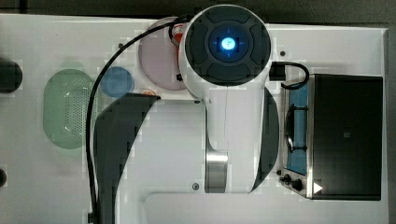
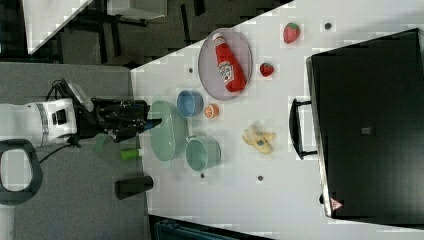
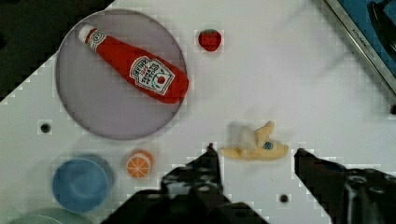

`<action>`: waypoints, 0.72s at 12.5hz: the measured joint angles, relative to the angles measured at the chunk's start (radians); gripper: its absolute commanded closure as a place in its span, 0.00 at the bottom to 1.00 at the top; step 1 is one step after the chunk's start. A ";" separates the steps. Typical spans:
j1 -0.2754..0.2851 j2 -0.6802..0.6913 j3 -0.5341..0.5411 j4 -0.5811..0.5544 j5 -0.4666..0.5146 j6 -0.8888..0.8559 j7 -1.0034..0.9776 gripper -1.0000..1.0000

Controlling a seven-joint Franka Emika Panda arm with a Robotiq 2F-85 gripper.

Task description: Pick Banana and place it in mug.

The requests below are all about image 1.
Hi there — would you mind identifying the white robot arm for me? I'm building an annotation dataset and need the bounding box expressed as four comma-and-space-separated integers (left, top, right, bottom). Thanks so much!
93, 5, 273, 224

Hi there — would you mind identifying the orange slice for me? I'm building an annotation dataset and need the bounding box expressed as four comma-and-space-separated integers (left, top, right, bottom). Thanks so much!
141, 90, 156, 95

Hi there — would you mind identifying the purple round plate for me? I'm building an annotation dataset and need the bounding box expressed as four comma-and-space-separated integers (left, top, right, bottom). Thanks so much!
138, 27, 186, 91

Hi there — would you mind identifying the red ketchup bottle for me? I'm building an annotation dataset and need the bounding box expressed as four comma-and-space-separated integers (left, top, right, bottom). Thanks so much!
172, 24, 184, 47

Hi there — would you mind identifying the blue bowl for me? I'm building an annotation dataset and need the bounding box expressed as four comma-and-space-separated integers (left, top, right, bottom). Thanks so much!
100, 66, 134, 98

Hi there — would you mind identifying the green perforated colander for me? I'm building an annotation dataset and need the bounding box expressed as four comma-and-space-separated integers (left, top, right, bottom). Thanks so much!
43, 69, 93, 149

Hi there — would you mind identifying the black toaster oven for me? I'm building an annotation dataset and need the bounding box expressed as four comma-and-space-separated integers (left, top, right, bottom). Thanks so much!
277, 74, 383, 201

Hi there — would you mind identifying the black round object left edge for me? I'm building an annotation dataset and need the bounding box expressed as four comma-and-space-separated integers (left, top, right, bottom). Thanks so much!
0, 59, 22, 93

